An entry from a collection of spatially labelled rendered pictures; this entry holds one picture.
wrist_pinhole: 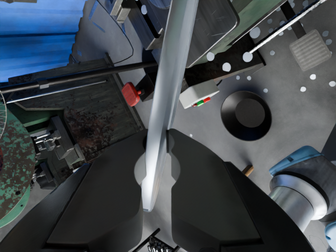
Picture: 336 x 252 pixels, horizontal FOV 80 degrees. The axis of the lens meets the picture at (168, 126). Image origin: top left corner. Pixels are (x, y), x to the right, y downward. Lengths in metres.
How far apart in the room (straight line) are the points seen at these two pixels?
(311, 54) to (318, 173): 0.55
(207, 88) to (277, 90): 0.57
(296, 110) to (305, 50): 0.34
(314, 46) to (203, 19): 0.63
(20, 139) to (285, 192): 1.45
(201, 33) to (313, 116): 0.88
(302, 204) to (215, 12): 0.40
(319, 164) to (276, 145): 0.75
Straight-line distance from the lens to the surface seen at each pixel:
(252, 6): 0.55
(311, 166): 0.55
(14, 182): 1.53
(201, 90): 0.67
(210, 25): 0.40
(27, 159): 1.55
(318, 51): 0.97
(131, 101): 0.66
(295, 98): 1.19
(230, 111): 1.31
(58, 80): 1.23
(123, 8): 0.67
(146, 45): 0.64
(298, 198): 0.50
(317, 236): 1.56
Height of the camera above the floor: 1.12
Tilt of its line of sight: 40 degrees down
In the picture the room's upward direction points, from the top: 116 degrees counter-clockwise
